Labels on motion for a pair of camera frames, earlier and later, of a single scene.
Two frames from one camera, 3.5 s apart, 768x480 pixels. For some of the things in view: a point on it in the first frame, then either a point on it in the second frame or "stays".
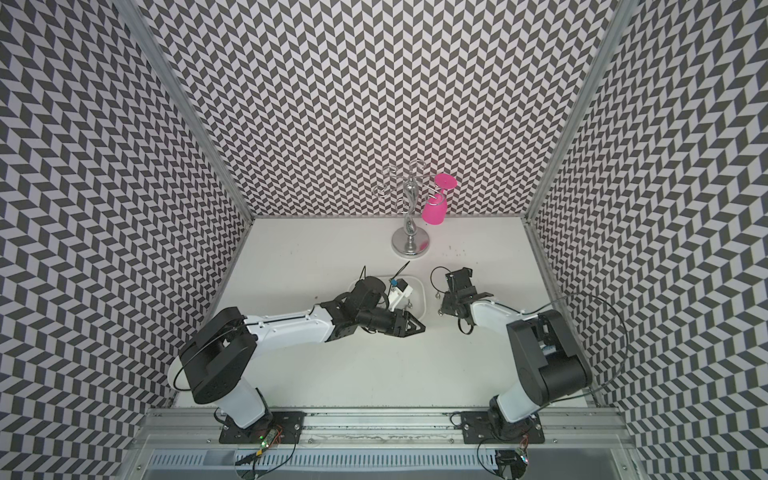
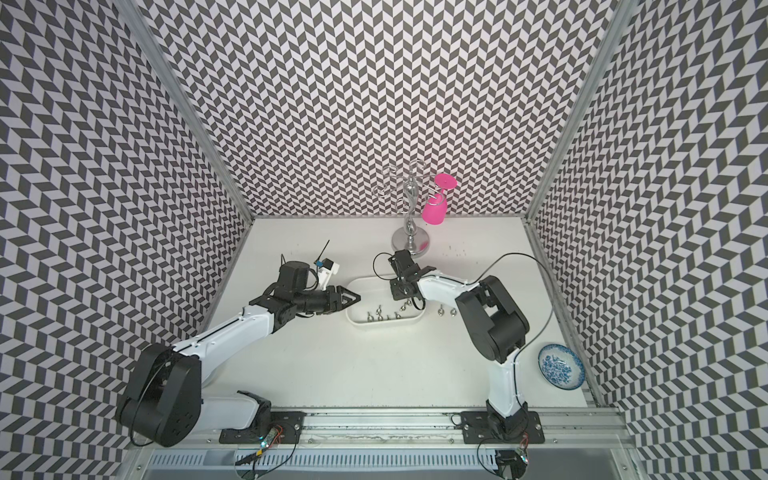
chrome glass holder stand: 412,241 stays
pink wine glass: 435,205 stays
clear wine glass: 391,190 stays
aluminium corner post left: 141,26 stays
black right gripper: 446,307 -> 397,295
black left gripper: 401,330 -> 339,296
